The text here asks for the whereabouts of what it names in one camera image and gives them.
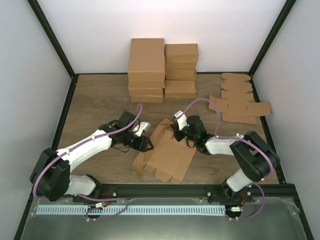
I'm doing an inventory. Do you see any stack of flat cardboard blanks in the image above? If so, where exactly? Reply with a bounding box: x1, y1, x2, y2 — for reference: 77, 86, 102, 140
208, 73, 271, 124

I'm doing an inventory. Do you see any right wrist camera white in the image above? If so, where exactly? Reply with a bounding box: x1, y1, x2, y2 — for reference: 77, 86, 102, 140
173, 110, 188, 131

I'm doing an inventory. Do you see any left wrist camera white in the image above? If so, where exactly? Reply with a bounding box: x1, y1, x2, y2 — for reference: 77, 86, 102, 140
132, 121, 151, 137

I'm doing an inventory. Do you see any grey metal base plate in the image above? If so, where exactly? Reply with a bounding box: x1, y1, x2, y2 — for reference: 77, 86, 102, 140
21, 197, 307, 240

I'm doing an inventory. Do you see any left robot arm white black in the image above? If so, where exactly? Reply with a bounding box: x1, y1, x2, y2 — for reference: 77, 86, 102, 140
30, 111, 154, 202

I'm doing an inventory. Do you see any top small folded cardboard box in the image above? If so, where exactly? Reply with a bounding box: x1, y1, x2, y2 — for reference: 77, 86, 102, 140
165, 43, 199, 63

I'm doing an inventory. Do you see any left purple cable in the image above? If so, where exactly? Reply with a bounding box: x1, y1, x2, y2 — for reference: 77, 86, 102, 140
32, 102, 144, 223

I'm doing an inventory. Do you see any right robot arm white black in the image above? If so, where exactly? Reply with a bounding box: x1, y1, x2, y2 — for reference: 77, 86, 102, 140
170, 111, 280, 202

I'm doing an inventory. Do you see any bottom large folded box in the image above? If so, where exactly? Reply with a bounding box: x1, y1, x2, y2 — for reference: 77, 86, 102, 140
131, 95, 164, 103

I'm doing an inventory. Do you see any bottom small folded box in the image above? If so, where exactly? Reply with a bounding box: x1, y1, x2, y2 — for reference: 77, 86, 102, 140
164, 80, 196, 99

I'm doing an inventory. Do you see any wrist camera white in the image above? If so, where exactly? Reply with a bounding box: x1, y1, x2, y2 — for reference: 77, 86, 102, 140
173, 110, 188, 131
132, 121, 151, 137

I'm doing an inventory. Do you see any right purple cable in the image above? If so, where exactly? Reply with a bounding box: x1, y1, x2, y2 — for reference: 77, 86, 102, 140
181, 97, 275, 222

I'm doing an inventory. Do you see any top large folded cardboard box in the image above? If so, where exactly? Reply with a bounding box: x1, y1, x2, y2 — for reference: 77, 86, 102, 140
127, 38, 165, 81

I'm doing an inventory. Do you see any purple cable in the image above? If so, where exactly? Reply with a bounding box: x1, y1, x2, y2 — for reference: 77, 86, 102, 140
32, 102, 144, 223
181, 97, 275, 222

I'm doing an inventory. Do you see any black aluminium frame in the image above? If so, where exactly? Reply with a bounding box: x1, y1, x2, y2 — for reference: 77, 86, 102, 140
28, 0, 314, 240

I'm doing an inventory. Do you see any light blue slotted cable duct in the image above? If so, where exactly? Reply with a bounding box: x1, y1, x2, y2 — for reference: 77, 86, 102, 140
36, 204, 226, 216

